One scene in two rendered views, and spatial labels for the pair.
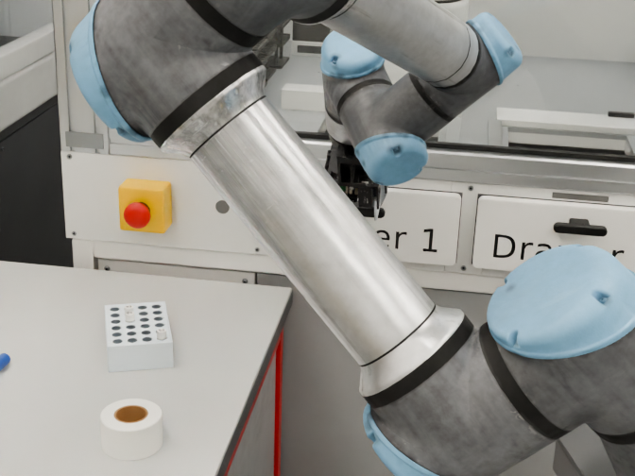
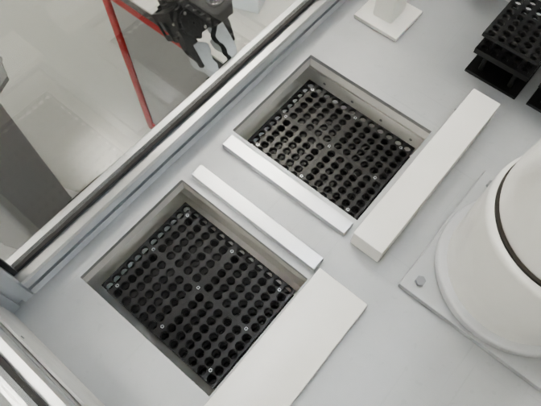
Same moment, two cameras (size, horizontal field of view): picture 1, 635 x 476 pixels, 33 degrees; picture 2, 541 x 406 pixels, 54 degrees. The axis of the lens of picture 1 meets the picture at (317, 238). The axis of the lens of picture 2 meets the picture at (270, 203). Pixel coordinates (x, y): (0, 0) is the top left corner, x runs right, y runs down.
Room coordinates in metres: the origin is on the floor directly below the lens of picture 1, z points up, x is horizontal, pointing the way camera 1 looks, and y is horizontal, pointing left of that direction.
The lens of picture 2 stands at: (1.85, -0.54, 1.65)
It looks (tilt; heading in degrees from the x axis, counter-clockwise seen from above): 64 degrees down; 122
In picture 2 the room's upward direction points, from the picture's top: straight up
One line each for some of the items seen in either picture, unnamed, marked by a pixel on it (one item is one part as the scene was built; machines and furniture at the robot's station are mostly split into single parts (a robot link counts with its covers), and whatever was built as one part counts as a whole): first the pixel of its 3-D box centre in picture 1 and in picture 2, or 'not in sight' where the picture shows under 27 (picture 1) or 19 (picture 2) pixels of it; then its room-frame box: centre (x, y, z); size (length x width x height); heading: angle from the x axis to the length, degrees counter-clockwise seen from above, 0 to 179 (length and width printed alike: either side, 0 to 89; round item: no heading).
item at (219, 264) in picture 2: not in sight; (200, 293); (1.64, -0.40, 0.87); 0.22 x 0.18 x 0.06; 172
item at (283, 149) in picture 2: not in sight; (327, 155); (1.68, -0.09, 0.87); 0.22 x 0.18 x 0.06; 172
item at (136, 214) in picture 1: (138, 213); not in sight; (1.48, 0.27, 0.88); 0.04 x 0.03 x 0.04; 82
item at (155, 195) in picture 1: (145, 206); not in sight; (1.51, 0.26, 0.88); 0.07 x 0.05 x 0.07; 82
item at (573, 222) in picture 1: (579, 226); not in sight; (1.41, -0.37, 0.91); 0.07 x 0.04 x 0.01; 82
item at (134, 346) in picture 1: (137, 335); not in sight; (1.27, 0.24, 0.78); 0.12 x 0.08 x 0.04; 13
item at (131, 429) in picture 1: (131, 429); not in sight; (1.04, 0.21, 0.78); 0.07 x 0.07 x 0.04
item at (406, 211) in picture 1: (361, 222); not in sight; (1.48, -0.06, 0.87); 0.29 x 0.02 x 0.11; 82
